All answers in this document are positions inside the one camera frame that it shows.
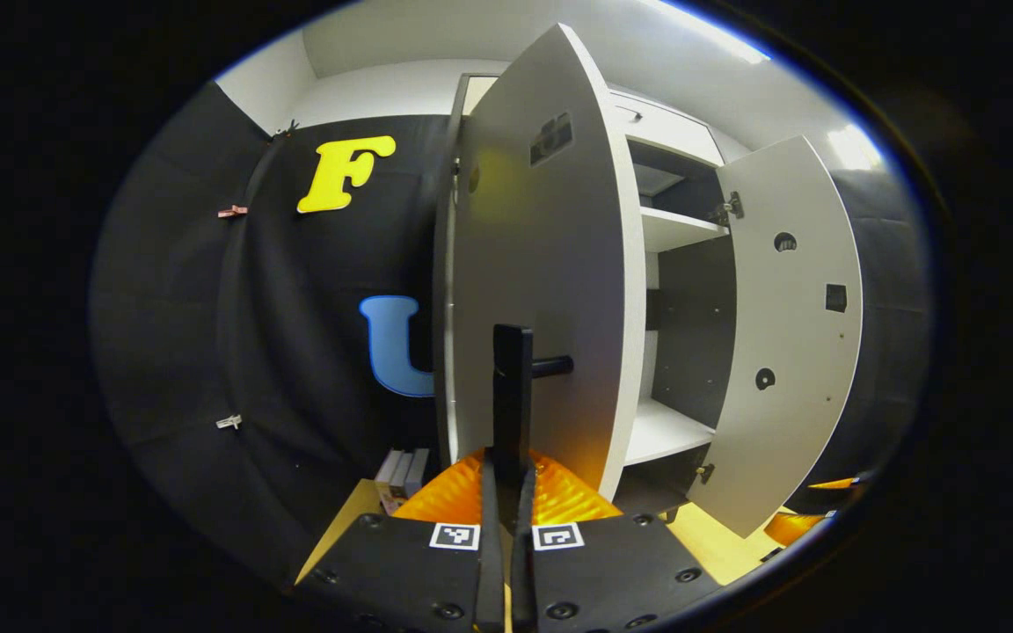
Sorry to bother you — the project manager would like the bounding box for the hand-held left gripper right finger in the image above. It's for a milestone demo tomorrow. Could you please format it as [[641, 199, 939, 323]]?
[[511, 448, 723, 633]]

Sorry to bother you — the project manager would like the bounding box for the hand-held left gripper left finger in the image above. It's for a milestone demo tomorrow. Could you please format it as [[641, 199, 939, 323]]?
[[295, 448, 507, 633]]

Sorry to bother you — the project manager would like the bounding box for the black door handle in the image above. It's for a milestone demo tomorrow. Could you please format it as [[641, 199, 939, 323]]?
[[492, 324, 575, 511]]

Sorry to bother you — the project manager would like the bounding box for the grey shoe cabinet door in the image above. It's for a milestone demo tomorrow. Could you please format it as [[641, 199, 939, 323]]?
[[449, 24, 646, 502], [687, 135, 864, 539]]

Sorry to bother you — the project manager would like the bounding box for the grey double-door shoe cabinet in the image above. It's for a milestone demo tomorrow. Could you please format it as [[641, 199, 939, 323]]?
[[432, 24, 864, 539]]

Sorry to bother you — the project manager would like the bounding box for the white cabinet shelf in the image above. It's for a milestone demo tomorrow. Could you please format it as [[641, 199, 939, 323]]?
[[641, 206, 730, 254], [625, 397, 718, 467]]

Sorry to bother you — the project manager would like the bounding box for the grey cabinet drawer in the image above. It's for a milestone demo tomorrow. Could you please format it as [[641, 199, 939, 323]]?
[[608, 88, 725, 168]]

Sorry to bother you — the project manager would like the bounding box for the small dark box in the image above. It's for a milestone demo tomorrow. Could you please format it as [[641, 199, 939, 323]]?
[[403, 448, 430, 500]]

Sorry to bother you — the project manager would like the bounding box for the ceiling light panel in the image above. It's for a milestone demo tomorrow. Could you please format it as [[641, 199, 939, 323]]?
[[827, 123, 885, 172]]

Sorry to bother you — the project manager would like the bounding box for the black backdrop cloth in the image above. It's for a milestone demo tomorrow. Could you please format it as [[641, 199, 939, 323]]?
[[89, 81, 934, 581]]

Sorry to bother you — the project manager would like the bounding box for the long ceiling light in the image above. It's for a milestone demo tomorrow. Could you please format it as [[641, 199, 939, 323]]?
[[638, 0, 771, 64]]

